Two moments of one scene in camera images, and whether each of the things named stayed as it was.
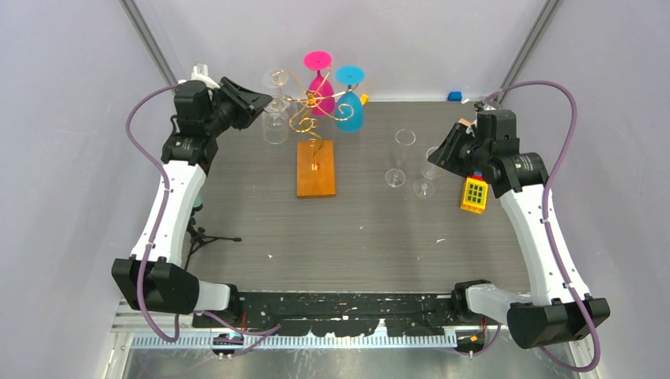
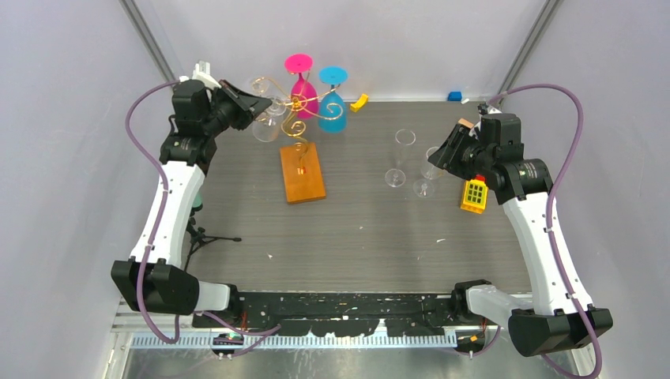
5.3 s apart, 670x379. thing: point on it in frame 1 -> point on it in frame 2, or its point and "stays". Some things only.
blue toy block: (454, 95) stays
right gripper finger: (445, 155) stays
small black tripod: (198, 239) stays
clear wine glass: (275, 78) -> (260, 85)
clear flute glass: (396, 177) stays
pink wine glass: (321, 92) -> (302, 63)
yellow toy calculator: (476, 193) stays
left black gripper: (249, 103) stays
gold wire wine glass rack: (312, 128) -> (295, 104)
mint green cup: (197, 205) stays
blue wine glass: (349, 112) -> (332, 117)
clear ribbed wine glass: (424, 187) stays
